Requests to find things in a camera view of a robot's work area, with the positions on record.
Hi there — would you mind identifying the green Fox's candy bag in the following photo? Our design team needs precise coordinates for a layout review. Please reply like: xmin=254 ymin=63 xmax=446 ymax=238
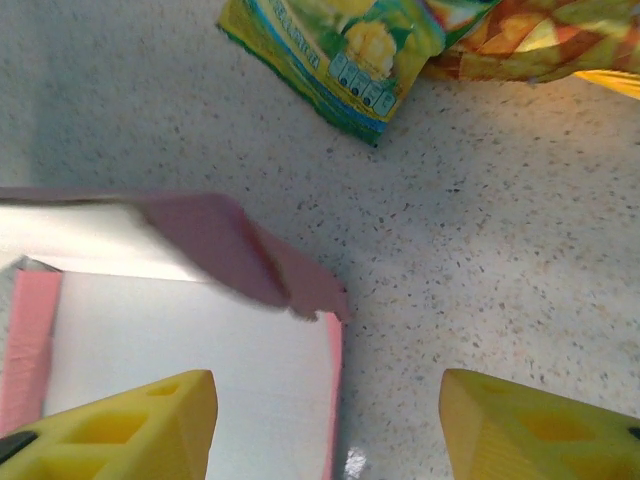
xmin=215 ymin=0 xmax=502 ymax=148

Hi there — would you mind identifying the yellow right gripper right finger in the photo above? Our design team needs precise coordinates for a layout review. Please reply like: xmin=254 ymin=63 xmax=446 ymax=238
xmin=438 ymin=368 xmax=640 ymax=480

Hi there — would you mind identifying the yellow orange candy bag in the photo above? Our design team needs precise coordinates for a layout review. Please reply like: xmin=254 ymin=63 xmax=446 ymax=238
xmin=422 ymin=0 xmax=640 ymax=101

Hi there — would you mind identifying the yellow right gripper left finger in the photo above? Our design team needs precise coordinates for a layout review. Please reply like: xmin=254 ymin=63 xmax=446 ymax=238
xmin=0 ymin=369 xmax=219 ymax=480

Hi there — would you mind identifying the pink paper box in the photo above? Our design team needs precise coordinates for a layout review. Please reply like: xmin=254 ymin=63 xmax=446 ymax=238
xmin=0 ymin=186 xmax=352 ymax=480

